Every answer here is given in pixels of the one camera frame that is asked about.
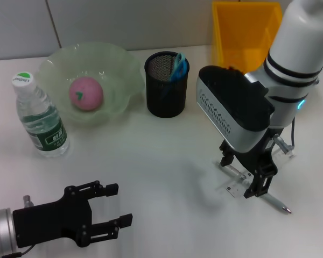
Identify yellow plastic bin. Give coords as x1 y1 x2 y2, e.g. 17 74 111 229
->
211 1 283 71

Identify pink peach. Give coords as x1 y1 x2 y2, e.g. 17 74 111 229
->
68 77 104 111

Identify transparent plastic ruler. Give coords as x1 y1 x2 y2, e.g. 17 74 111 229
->
217 146 296 199

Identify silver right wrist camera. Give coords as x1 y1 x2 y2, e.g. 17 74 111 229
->
195 65 275 153

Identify green glass fruit plate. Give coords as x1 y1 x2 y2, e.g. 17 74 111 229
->
36 40 145 127

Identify right gripper cable with plug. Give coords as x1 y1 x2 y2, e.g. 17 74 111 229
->
273 115 297 154

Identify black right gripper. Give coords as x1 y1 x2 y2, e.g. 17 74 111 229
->
219 127 285 199

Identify blue scissors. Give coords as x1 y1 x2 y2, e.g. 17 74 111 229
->
160 52 187 99

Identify left gripper cable with plug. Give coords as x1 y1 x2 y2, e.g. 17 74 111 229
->
1 195 35 258

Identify clear green-label water bottle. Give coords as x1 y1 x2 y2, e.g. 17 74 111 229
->
11 71 70 159

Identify black mesh pen cup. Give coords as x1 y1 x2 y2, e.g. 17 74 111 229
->
144 51 191 118

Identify grey ballpoint pen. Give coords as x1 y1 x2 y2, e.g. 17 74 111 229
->
214 160 293 215

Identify gripper cable with plug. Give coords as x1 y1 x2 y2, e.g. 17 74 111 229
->
273 115 297 154
1 195 35 258

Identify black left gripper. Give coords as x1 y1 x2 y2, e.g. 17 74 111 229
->
12 180 134 249

